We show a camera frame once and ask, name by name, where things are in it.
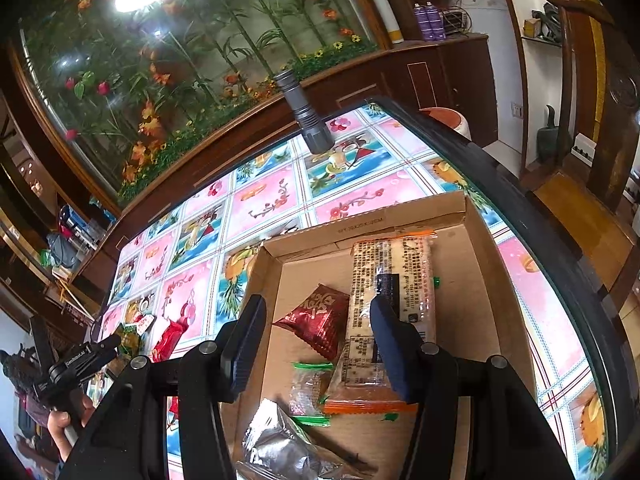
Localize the printed tablecloth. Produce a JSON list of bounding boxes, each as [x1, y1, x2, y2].
[[97, 102, 608, 480]]

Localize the glass wall shelf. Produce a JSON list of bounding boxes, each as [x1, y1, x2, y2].
[[520, 2, 566, 48]]

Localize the grey flashlight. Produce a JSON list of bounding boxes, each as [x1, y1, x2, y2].
[[274, 69, 333, 155]]

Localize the cardboard box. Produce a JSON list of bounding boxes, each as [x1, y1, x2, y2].
[[220, 191, 538, 480]]

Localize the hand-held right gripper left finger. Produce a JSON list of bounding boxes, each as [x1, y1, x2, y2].
[[57, 294, 268, 480]]

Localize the green yellow snack packet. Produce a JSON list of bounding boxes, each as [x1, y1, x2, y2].
[[116, 322, 146, 361]]

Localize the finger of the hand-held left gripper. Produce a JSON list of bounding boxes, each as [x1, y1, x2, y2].
[[55, 334, 123, 381]]

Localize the dark carved ornament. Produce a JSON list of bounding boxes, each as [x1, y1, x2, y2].
[[0, 350, 41, 401]]

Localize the cluster of bottles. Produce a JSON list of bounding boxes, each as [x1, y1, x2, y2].
[[47, 205, 116, 271]]

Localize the wire basket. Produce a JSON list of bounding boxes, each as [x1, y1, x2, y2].
[[442, 7, 473, 36]]

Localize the white gold pillar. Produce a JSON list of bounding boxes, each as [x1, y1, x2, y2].
[[367, 0, 406, 45]]

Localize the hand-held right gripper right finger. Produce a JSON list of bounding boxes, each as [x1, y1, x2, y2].
[[369, 294, 576, 480]]

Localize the red candy packet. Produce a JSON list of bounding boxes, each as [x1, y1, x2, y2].
[[150, 317, 191, 363]]

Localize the white stool red top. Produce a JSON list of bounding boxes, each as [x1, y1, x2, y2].
[[417, 106, 472, 141]]

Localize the wooden shelf cabinet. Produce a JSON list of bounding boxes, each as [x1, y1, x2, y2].
[[0, 90, 121, 341]]

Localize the person's left hand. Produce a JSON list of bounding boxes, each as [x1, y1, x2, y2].
[[47, 395, 96, 463]]

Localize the wooden gold arch frame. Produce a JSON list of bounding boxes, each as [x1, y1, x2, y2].
[[550, 0, 616, 126]]

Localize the purple spray can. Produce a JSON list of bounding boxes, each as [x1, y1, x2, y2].
[[426, 2, 447, 41], [413, 3, 431, 42]]

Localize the green bottle vase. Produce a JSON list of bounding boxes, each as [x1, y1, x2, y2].
[[537, 105, 561, 161]]

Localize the small silver snack packet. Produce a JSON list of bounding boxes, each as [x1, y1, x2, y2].
[[235, 399, 371, 480]]

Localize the dark red snack packet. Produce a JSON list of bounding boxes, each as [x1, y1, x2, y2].
[[272, 284, 351, 361]]

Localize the wooden chair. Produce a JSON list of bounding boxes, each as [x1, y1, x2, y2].
[[520, 0, 640, 301]]

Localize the long cracker packet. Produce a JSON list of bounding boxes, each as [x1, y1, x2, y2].
[[322, 230, 441, 416]]

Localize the clear packet green ends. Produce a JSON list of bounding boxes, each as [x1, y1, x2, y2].
[[287, 360, 336, 428]]

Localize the flower glass panel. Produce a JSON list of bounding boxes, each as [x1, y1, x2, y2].
[[17, 0, 381, 201]]

